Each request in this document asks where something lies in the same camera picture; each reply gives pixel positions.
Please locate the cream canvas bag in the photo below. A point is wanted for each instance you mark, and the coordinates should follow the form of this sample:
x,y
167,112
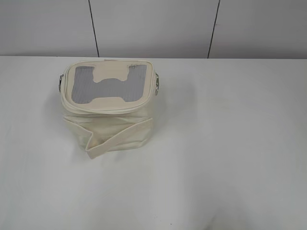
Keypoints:
x,y
107,104

